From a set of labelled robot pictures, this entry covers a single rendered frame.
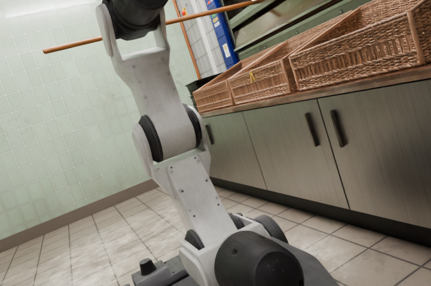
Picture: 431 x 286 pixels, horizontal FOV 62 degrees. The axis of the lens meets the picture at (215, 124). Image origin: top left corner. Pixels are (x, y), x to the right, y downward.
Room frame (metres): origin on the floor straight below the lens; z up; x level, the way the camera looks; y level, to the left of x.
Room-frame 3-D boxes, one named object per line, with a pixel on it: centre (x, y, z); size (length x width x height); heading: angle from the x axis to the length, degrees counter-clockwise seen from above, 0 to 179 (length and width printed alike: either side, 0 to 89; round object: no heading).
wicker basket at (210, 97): (2.41, -0.24, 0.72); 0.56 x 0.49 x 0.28; 24
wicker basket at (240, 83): (1.86, -0.46, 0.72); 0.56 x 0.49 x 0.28; 22
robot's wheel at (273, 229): (1.28, -0.05, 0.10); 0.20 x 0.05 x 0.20; 23
